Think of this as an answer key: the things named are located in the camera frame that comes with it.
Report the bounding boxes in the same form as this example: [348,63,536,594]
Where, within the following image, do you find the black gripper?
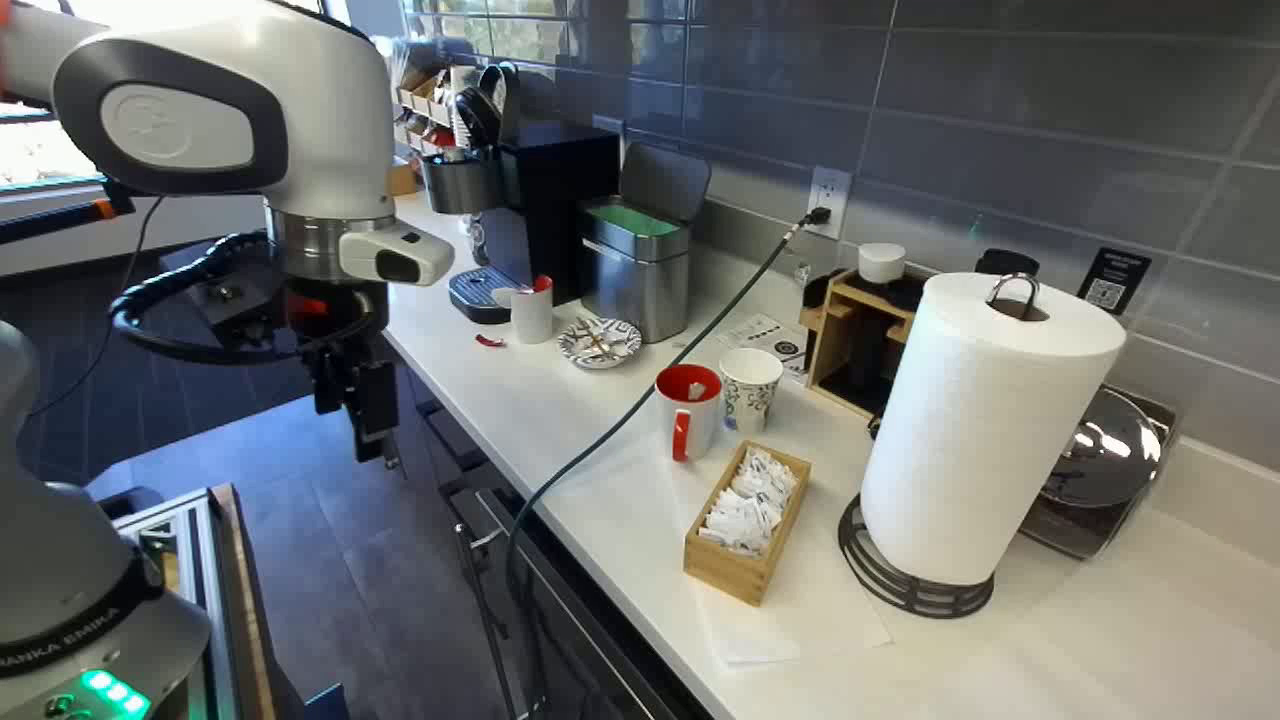
[277,278,402,468]

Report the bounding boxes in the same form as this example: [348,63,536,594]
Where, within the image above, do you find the dark counter cabinet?
[385,341,710,720]

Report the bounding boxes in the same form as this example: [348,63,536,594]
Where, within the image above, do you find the blue round lid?
[444,263,521,329]

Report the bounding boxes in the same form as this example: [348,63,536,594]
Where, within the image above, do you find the white cup holding packets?
[509,279,558,347]

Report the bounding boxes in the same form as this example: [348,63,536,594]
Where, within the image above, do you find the blue patterned paper plate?
[555,315,648,375]

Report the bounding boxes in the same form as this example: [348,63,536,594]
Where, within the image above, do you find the stainless steel container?
[580,199,697,347]

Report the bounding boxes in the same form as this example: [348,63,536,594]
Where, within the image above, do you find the red ceramic mug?
[653,359,728,468]

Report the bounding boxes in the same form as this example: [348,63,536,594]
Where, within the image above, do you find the background snack rack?
[395,38,521,162]

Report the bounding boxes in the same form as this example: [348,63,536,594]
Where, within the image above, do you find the white paper cup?
[717,346,787,442]

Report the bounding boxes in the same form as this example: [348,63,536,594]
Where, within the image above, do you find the white sugar packets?
[697,447,800,560]

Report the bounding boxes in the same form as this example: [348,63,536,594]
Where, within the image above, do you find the wooden packet box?
[679,435,816,610]

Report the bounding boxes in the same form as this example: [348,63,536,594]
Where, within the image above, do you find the wooden organizer shelf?
[800,268,931,415]

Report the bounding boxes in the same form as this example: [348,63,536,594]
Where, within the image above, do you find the small white jar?
[855,241,911,289]

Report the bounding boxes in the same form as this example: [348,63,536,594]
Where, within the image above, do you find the white paper towel roll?
[855,268,1133,594]

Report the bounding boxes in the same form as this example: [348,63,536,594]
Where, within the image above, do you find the chrome domed lid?
[1015,383,1178,563]

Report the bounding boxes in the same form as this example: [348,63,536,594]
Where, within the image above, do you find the black QR code sign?
[1075,246,1154,320]

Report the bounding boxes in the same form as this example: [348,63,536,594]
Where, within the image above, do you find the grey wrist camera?
[334,216,461,292]

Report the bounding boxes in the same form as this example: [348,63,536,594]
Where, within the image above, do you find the aluminium frame stand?
[111,484,282,720]

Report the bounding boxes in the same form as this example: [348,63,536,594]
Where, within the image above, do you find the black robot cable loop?
[102,224,391,373]

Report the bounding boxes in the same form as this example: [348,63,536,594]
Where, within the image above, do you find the dark power cable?
[463,205,839,720]

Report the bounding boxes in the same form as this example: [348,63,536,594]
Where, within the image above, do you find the white wall outlet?
[804,166,855,241]

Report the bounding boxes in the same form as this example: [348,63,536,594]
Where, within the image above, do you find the black wire towel holder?
[834,271,1047,623]

